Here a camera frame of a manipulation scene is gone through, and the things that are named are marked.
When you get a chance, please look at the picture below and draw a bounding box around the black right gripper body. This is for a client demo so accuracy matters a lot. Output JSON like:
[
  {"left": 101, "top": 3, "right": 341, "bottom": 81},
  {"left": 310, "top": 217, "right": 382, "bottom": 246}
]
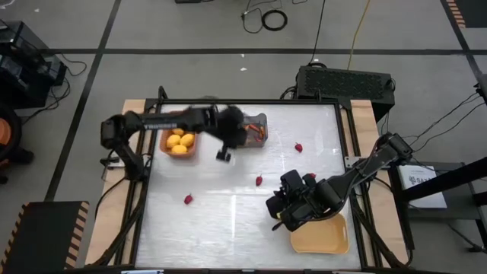
[{"left": 284, "top": 178, "right": 343, "bottom": 232}]

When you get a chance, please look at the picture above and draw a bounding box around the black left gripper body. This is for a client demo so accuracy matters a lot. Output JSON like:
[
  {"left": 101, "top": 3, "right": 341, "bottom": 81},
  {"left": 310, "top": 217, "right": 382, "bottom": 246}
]
[{"left": 212, "top": 105, "right": 248, "bottom": 149}]

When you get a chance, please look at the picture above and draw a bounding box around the grey translucent plastic basket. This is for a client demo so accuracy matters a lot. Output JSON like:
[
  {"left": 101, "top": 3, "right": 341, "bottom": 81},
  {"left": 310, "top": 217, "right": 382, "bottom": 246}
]
[{"left": 239, "top": 112, "right": 269, "bottom": 148}]

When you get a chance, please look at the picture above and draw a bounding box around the yellow plastic basket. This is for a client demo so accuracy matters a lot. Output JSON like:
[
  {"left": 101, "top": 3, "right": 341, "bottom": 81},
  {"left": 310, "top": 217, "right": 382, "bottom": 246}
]
[{"left": 290, "top": 211, "right": 351, "bottom": 255}]

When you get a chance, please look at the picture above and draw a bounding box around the orange plastic basket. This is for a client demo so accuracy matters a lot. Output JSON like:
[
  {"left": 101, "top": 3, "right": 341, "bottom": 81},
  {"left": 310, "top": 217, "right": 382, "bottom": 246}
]
[{"left": 158, "top": 110, "right": 200, "bottom": 159}]

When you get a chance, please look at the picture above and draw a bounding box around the white printed paper sheet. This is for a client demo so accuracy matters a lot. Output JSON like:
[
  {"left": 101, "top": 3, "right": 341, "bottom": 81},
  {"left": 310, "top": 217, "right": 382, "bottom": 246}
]
[{"left": 397, "top": 164, "right": 449, "bottom": 209}]

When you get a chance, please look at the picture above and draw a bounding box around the black perforated computer case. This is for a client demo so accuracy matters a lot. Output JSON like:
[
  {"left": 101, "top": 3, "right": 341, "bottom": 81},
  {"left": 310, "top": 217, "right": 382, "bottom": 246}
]
[{"left": 296, "top": 65, "right": 396, "bottom": 123}]

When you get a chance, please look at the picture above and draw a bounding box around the wooden table board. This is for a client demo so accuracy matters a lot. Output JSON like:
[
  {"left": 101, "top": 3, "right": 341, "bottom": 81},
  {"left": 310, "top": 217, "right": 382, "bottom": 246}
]
[{"left": 84, "top": 98, "right": 411, "bottom": 267}]

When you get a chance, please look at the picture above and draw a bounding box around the black side stand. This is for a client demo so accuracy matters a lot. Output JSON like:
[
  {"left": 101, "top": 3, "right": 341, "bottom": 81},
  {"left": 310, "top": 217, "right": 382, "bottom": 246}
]
[{"left": 387, "top": 158, "right": 487, "bottom": 254}]

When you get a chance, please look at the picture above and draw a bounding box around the black hazard striped mat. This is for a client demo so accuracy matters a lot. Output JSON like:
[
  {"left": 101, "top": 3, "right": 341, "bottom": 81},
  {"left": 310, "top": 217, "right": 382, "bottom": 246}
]
[
  {"left": 443, "top": 0, "right": 487, "bottom": 30},
  {"left": 0, "top": 200, "right": 91, "bottom": 274}
]

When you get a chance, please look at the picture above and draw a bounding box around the black equipment cart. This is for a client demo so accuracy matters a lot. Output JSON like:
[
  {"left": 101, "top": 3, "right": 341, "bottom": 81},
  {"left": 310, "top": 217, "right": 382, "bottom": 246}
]
[{"left": 0, "top": 18, "right": 68, "bottom": 110}]

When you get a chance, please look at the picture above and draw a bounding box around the black reel with orange hub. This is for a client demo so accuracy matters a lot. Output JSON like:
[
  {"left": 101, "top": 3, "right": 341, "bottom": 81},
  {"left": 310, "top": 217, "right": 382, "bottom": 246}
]
[{"left": 0, "top": 106, "right": 24, "bottom": 161}]

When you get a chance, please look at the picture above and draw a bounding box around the black aluminium table frame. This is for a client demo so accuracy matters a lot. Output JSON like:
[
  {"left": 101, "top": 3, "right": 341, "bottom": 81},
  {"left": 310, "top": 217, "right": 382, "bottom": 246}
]
[{"left": 113, "top": 86, "right": 415, "bottom": 272}]

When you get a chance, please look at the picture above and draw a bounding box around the black coiled floor cable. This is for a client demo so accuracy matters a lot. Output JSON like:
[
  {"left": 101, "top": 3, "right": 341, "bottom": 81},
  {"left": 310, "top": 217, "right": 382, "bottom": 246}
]
[{"left": 261, "top": 8, "right": 288, "bottom": 32}]

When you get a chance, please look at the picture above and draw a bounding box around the black looped floor cable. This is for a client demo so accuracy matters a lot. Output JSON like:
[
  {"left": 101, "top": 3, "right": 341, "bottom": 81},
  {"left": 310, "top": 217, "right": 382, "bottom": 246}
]
[{"left": 241, "top": 0, "right": 263, "bottom": 34}]

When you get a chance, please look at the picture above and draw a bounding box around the black hanging cable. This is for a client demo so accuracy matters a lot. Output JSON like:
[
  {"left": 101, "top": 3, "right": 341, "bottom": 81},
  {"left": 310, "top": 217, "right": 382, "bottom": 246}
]
[{"left": 307, "top": 0, "right": 327, "bottom": 65}]

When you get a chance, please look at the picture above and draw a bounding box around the yellow hanging cable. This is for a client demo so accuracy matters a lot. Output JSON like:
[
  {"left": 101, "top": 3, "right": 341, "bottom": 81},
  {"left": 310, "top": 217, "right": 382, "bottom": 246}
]
[{"left": 346, "top": 0, "right": 372, "bottom": 71}]

